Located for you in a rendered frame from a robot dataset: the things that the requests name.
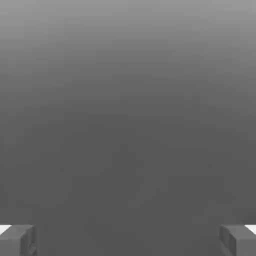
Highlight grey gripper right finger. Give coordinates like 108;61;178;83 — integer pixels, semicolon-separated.
218;224;256;256

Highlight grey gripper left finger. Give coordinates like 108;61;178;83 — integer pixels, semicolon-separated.
0;224;38;256

